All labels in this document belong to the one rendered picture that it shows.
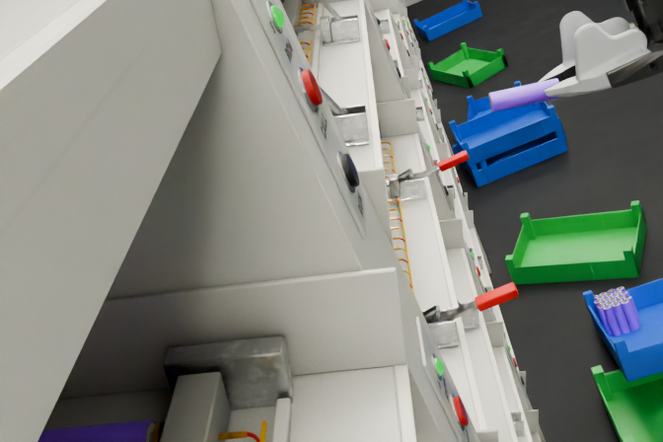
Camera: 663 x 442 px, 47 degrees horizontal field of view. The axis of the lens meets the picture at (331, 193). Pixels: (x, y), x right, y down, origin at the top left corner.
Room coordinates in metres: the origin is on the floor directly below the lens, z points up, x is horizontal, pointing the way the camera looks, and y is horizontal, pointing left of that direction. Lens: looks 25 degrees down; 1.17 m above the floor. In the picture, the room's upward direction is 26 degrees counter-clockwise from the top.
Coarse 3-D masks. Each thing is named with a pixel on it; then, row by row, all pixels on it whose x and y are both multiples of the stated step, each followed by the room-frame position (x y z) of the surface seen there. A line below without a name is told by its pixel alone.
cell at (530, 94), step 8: (552, 80) 0.62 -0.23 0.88; (512, 88) 0.63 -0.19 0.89; (520, 88) 0.63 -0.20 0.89; (528, 88) 0.63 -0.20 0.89; (536, 88) 0.62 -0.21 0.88; (544, 88) 0.62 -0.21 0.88; (488, 96) 0.64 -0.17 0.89; (496, 96) 0.63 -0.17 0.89; (504, 96) 0.63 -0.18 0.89; (512, 96) 0.63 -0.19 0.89; (520, 96) 0.62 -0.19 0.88; (528, 96) 0.62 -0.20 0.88; (536, 96) 0.62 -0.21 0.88; (544, 96) 0.62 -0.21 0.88; (496, 104) 0.63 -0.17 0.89; (504, 104) 0.63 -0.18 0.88; (512, 104) 0.63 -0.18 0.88; (520, 104) 0.62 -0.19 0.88; (528, 104) 0.63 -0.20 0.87
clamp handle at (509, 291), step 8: (496, 288) 0.51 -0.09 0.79; (504, 288) 0.51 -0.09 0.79; (512, 288) 0.50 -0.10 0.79; (480, 296) 0.52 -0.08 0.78; (488, 296) 0.51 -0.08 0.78; (496, 296) 0.50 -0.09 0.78; (504, 296) 0.50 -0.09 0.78; (512, 296) 0.50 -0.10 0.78; (472, 304) 0.51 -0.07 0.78; (480, 304) 0.51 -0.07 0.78; (488, 304) 0.51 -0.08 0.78; (496, 304) 0.50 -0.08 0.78; (448, 312) 0.52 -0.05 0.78; (456, 312) 0.52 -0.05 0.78; (464, 312) 0.51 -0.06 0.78; (472, 312) 0.51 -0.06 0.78; (440, 320) 0.52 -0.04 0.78; (448, 320) 0.51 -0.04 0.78
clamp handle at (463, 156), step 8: (464, 152) 0.77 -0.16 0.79; (448, 160) 0.77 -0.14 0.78; (456, 160) 0.76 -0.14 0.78; (464, 160) 0.76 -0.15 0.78; (432, 168) 0.78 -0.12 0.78; (440, 168) 0.77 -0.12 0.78; (448, 168) 0.77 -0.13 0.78; (408, 176) 0.78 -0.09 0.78; (416, 176) 0.78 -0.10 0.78; (424, 176) 0.77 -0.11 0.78
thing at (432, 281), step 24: (384, 120) 0.96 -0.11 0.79; (408, 120) 0.95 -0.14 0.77; (384, 144) 0.94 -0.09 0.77; (408, 144) 0.92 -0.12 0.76; (408, 168) 0.85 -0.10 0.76; (408, 216) 0.73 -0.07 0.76; (432, 216) 0.72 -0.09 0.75; (408, 240) 0.69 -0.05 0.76; (432, 240) 0.68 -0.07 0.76; (432, 264) 0.63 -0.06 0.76; (432, 288) 0.59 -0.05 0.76; (456, 360) 0.49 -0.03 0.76; (456, 384) 0.46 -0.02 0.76; (480, 408) 0.43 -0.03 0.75; (480, 432) 0.36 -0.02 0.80
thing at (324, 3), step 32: (288, 0) 0.90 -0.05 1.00; (320, 0) 0.78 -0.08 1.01; (352, 0) 0.95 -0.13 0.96; (320, 32) 0.81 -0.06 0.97; (352, 32) 0.77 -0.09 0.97; (320, 64) 0.71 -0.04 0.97; (352, 64) 0.70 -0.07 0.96; (352, 96) 0.61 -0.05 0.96; (352, 128) 0.51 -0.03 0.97; (384, 192) 0.36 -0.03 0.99; (384, 224) 0.36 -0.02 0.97
